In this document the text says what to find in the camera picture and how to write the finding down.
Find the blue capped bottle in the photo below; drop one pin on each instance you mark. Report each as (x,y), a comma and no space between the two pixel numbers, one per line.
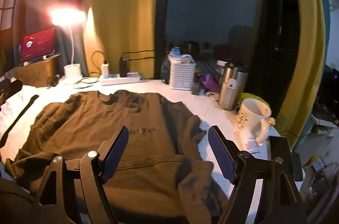
(175,52)

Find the white desk lamp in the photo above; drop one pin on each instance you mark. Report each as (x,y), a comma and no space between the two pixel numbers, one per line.
(72,71)

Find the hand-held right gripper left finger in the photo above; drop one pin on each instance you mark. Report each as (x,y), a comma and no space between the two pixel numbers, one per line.
(114,155)

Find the small dark jar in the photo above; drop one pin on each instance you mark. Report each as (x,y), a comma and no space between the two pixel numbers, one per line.
(196,89)

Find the yellow curtain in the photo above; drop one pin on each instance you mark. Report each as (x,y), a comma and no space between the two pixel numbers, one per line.
(119,1)
(304,28)

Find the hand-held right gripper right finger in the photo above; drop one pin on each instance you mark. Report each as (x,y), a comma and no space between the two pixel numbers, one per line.
(221,155)

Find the stainless steel thermos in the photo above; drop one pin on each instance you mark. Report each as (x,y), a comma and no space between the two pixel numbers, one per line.
(230,91)

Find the brown cardboard box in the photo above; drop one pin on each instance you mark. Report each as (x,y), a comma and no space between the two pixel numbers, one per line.
(34,73)

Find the white plastic basket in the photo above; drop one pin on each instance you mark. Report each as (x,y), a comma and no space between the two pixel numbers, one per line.
(182,75)

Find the brown t-shirt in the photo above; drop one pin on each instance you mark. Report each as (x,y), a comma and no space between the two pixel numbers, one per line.
(87,123)

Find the purple cloth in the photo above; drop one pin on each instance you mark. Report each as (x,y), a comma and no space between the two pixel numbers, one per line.
(209,82)

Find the white charger plug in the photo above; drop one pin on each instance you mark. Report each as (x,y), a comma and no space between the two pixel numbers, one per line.
(105,70)

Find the dark glass sliding door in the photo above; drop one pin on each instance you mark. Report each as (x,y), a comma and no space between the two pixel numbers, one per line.
(212,14)

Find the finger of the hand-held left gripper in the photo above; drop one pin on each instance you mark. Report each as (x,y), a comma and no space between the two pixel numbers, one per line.
(12,86)

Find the white textured table cover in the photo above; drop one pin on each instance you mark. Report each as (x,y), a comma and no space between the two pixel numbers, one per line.
(185,100)

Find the white cloth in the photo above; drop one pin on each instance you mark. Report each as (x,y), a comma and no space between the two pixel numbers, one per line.
(16,107)

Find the black power adapter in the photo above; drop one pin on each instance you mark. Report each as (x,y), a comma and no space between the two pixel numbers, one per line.
(124,66)

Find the white paper leaflet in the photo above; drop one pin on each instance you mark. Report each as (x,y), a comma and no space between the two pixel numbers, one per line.
(249,144)

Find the white mug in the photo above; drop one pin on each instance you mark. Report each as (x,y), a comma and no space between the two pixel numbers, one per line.
(251,118)

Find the yellow green bowl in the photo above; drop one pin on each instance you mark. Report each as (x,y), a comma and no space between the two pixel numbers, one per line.
(251,96)

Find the tablet with red screen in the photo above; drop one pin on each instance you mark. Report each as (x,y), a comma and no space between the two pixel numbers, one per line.
(38,45)

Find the white power strip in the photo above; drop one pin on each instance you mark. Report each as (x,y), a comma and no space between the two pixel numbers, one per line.
(124,79)

